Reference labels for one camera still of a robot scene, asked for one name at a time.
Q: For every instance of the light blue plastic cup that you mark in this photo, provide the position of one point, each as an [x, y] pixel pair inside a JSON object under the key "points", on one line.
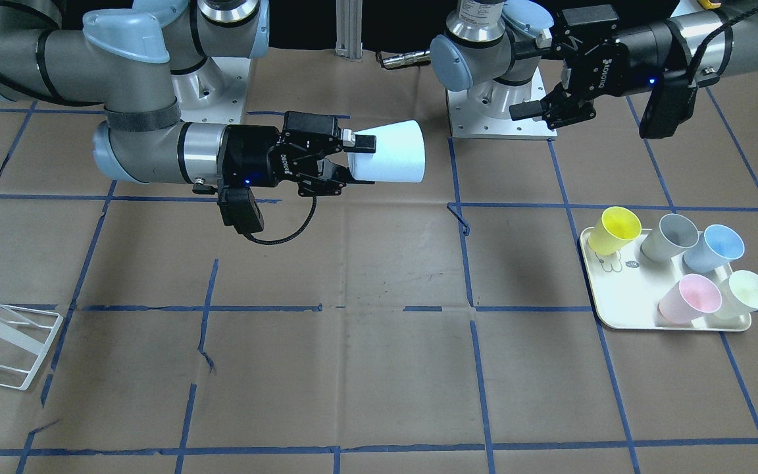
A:
{"points": [[399, 157]]}

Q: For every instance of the aluminium frame post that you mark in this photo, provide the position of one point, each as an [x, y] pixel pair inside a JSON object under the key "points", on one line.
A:
{"points": [[348, 28]]}

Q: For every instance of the cream rectangular tray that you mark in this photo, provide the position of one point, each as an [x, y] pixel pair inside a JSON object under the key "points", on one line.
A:
{"points": [[626, 289]]}

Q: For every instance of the pink plastic cup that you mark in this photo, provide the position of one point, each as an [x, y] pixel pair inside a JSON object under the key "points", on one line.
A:
{"points": [[691, 298]]}

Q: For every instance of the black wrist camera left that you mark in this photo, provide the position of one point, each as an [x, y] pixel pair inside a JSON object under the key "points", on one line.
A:
{"points": [[671, 103]]}

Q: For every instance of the pale green plastic cup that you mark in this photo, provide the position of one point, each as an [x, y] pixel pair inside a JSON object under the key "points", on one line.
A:
{"points": [[739, 293]]}

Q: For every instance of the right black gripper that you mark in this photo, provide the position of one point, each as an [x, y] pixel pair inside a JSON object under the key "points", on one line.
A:
{"points": [[252, 158]]}

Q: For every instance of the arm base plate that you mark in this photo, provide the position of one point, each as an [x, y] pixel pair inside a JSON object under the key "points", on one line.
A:
{"points": [[214, 93], [483, 111]]}

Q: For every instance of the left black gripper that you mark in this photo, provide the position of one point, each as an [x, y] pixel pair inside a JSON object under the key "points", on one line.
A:
{"points": [[635, 58]]}

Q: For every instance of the yellow plastic cup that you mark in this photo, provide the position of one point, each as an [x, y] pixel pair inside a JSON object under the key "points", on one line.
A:
{"points": [[617, 226]]}

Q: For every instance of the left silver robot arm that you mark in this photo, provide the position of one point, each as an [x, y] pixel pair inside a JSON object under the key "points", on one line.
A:
{"points": [[514, 60]]}

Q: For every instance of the white wire cup rack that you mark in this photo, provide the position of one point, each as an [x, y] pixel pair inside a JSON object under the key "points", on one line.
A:
{"points": [[27, 336]]}

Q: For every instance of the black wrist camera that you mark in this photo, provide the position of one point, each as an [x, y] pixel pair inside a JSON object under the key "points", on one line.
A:
{"points": [[239, 210], [671, 103]]}

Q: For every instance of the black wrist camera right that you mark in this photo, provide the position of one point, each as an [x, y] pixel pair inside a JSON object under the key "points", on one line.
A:
{"points": [[239, 210]]}

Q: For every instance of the grey plastic cup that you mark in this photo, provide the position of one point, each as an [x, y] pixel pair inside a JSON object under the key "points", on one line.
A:
{"points": [[673, 235]]}

